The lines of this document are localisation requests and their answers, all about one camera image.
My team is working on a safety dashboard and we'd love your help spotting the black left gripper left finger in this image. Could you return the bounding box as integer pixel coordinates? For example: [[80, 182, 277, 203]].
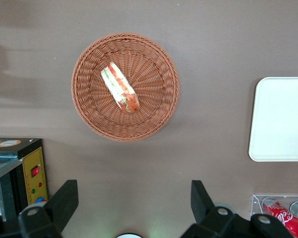
[[18, 179, 79, 238]]

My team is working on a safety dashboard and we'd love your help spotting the round brown wicker basket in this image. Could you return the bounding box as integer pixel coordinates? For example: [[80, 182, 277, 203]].
[[71, 32, 181, 142]]

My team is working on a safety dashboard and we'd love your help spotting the black food warmer display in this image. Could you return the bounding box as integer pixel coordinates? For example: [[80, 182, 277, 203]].
[[0, 137, 49, 224]]

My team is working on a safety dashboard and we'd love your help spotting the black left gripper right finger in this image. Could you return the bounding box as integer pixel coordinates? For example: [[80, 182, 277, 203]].
[[180, 179, 294, 238]]

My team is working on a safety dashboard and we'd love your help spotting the cream rectangular plastic tray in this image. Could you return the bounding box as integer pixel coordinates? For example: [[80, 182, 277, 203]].
[[248, 76, 298, 162]]

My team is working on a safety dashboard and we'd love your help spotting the triangle sandwich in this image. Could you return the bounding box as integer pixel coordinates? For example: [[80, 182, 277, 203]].
[[100, 62, 140, 115]]

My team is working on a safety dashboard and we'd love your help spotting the clear acrylic bottle rack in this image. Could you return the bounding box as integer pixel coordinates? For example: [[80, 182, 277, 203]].
[[250, 194, 298, 238]]

